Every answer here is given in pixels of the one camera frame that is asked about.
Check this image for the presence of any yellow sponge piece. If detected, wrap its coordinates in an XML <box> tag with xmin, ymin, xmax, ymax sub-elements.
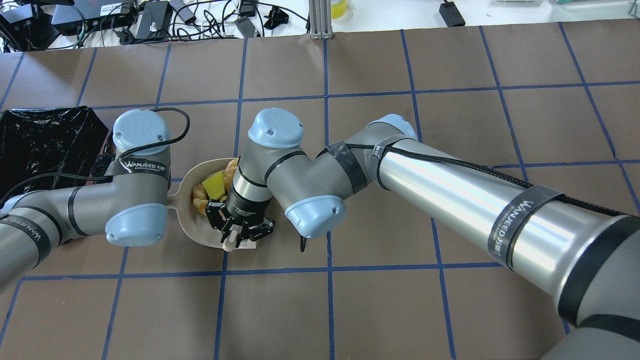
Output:
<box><xmin>200</xmin><ymin>171</ymin><xmax>227</xmax><ymax>200</ymax></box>

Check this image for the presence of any brown toy bread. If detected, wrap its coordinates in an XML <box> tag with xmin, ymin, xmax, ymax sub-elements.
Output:
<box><xmin>223</xmin><ymin>157</ymin><xmax>239</xmax><ymax>192</ymax></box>

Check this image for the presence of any beige plastic dustpan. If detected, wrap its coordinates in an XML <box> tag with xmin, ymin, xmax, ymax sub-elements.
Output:
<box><xmin>167</xmin><ymin>158</ymin><xmax>232</xmax><ymax>249</ymax></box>

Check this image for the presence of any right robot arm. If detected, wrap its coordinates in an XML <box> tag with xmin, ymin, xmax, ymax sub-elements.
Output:
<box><xmin>205</xmin><ymin>107</ymin><xmax>640</xmax><ymax>360</ymax></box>

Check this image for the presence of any black braided cable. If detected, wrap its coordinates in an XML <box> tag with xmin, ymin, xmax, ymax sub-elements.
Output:
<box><xmin>0</xmin><ymin>106</ymin><xmax>191</xmax><ymax>211</ymax></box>

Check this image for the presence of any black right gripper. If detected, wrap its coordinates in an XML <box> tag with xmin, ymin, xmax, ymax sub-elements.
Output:
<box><xmin>206</xmin><ymin>197</ymin><xmax>275</xmax><ymax>244</ymax></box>

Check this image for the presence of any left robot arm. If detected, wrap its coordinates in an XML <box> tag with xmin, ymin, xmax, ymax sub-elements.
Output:
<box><xmin>0</xmin><ymin>109</ymin><xmax>171</xmax><ymax>291</ymax></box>

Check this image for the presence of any aluminium frame post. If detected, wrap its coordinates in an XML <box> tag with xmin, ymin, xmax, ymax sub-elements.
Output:
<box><xmin>308</xmin><ymin>0</ymin><xmax>334</xmax><ymax>40</ymax></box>

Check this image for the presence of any yellow tape roll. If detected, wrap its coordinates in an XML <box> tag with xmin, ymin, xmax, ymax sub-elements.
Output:
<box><xmin>329</xmin><ymin>0</ymin><xmax>353</xmax><ymax>20</ymax></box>

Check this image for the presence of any black power adapter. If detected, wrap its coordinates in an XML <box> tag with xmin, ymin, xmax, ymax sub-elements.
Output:
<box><xmin>438</xmin><ymin>0</ymin><xmax>466</xmax><ymax>28</ymax></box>

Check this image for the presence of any bin with black bag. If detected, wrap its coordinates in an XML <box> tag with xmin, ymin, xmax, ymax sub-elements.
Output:
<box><xmin>0</xmin><ymin>105</ymin><xmax>109</xmax><ymax>196</ymax></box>

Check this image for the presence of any toy croissant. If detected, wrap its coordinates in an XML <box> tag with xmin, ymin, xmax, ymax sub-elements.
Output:
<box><xmin>191</xmin><ymin>183</ymin><xmax>210</xmax><ymax>216</ymax></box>

